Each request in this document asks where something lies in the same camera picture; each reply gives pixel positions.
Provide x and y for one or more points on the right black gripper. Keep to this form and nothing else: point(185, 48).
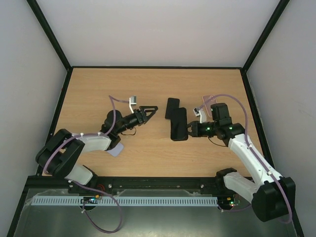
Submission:
point(194, 128)

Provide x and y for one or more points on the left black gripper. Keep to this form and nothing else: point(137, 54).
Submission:
point(141, 116)

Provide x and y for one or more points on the black phone case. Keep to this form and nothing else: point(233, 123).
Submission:
point(178, 124)

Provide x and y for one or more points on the dark green phone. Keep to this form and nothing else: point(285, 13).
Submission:
point(172, 104)

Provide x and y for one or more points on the pink phone case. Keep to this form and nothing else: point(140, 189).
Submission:
point(208, 100)

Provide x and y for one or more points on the lilac phone case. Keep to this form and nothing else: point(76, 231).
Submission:
point(116, 150)

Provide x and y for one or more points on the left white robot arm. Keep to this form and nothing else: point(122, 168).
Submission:
point(60, 154)

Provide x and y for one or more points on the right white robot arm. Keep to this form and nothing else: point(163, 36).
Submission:
point(269, 193)

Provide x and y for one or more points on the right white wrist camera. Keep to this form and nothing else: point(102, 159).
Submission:
point(199, 113)

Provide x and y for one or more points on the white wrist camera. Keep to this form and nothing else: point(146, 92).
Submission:
point(199, 113)
point(132, 102)

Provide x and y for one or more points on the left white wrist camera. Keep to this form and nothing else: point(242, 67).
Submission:
point(132, 102)

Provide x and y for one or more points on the black aluminium frame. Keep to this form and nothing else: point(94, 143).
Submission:
point(61, 60)

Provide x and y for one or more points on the grey slotted cable duct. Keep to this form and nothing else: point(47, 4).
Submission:
point(124, 201)

